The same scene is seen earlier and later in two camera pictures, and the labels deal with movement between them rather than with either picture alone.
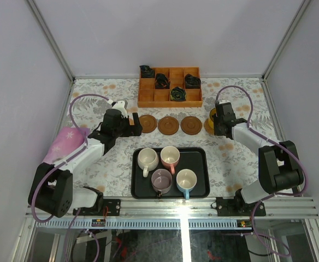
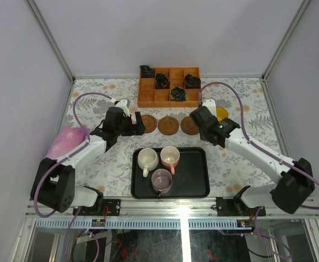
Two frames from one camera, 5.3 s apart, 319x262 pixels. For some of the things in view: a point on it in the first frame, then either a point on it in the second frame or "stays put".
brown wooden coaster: [168, 125] stays put
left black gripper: [134, 126] stays put
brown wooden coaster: [191, 125] stays put
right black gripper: [216, 131] to [201, 134]
